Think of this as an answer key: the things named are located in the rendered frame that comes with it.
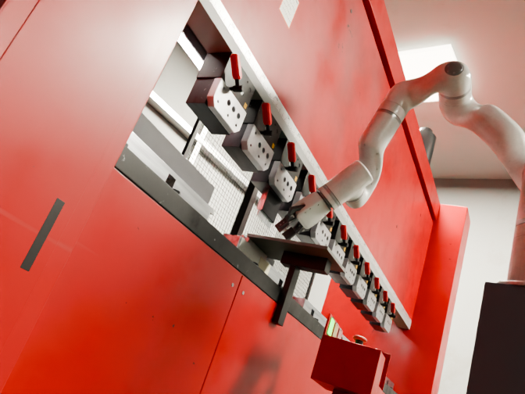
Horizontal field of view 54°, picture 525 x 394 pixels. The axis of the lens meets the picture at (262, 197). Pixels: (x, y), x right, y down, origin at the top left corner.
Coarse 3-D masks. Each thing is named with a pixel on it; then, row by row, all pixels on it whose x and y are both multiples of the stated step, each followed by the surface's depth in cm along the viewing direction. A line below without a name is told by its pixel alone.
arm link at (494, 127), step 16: (464, 96) 158; (448, 112) 164; (464, 112) 160; (480, 112) 151; (496, 112) 149; (480, 128) 151; (496, 128) 147; (512, 128) 146; (496, 144) 148; (512, 144) 146; (512, 160) 148; (512, 176) 148
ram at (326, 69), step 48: (240, 0) 135; (336, 0) 187; (288, 48) 160; (336, 48) 191; (288, 96) 163; (336, 96) 196; (384, 96) 246; (336, 144) 201; (384, 192) 262; (384, 240) 270; (384, 288) 280
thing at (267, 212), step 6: (264, 192) 165; (270, 192) 166; (264, 198) 164; (270, 198) 166; (276, 198) 169; (258, 204) 163; (264, 204) 163; (270, 204) 166; (276, 204) 170; (264, 210) 163; (270, 210) 167; (276, 210) 170; (258, 216) 162; (264, 216) 165; (270, 216) 167; (276, 216) 170; (264, 222) 166; (270, 222) 169
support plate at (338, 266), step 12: (252, 240) 156; (264, 240) 152; (276, 240) 149; (288, 240) 147; (264, 252) 163; (276, 252) 159; (300, 252) 151; (312, 252) 147; (324, 252) 144; (336, 264) 150
